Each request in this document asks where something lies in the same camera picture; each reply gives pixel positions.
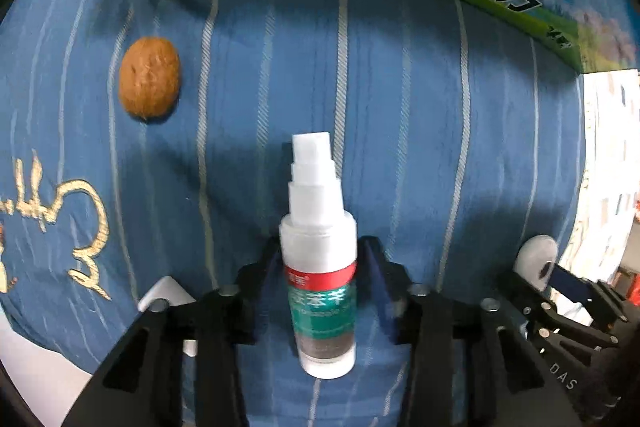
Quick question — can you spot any white spray bottle green label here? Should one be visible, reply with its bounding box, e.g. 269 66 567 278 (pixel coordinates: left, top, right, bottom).
279 132 357 379

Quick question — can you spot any round white jar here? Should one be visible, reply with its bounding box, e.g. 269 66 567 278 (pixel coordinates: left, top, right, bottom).
513 234 559 291

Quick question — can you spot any white rectangular eraser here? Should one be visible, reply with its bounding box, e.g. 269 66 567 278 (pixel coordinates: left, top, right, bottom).
107 277 198 379

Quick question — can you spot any checkered white blue cloth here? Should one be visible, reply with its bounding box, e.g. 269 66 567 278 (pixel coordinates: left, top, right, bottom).
561 69 639 281

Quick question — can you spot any blue striped bedspread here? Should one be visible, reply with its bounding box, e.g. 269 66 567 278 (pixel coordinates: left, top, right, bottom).
1 0 585 372

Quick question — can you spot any brown walnut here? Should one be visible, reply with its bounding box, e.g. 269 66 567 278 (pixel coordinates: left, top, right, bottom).
118 37 181 120

